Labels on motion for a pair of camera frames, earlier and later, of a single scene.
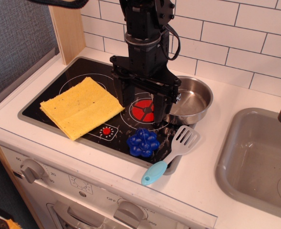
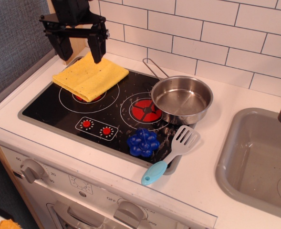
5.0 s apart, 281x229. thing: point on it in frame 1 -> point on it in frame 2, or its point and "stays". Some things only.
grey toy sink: (254, 164) stays
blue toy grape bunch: (142, 143) stays
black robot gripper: (147, 68) -> (72, 18)
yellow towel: (81, 107) -> (87, 78)
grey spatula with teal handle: (185, 139) stays
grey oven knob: (129, 213) stays
